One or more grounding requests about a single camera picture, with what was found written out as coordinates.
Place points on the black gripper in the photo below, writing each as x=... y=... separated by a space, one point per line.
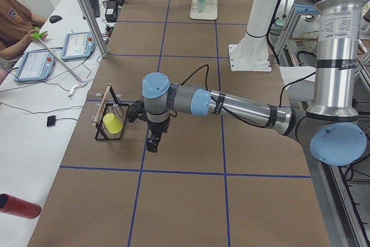
x=158 y=126

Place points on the pale green plastic cup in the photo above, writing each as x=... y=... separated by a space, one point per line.
x=201 y=5

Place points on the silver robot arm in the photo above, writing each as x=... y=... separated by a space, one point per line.
x=328 y=129

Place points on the yellow plastic cup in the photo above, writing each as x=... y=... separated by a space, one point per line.
x=113 y=123

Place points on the cream rabbit print tray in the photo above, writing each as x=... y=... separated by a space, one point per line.
x=204 y=10

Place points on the small black square device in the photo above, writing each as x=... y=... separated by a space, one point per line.
x=51 y=121

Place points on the blue teach pendant far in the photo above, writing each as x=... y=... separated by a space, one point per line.
x=78 y=46

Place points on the blue teach pendant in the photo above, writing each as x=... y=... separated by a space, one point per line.
x=35 y=66
x=78 y=46

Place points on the blue teach pendant near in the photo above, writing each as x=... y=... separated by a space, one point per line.
x=35 y=66

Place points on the red cylinder bottle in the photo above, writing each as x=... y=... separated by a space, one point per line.
x=15 y=206

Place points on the white chair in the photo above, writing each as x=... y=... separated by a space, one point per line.
x=299 y=91

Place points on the black computer mouse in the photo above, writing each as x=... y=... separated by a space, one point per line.
x=54 y=19

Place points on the seated person brown shirt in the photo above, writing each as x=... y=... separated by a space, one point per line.
x=18 y=25

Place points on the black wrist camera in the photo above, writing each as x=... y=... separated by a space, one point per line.
x=136 y=111

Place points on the black wire cup rack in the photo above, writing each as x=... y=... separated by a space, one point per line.
x=110 y=103

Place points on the green handled reacher stick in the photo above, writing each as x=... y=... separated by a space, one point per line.
x=38 y=36

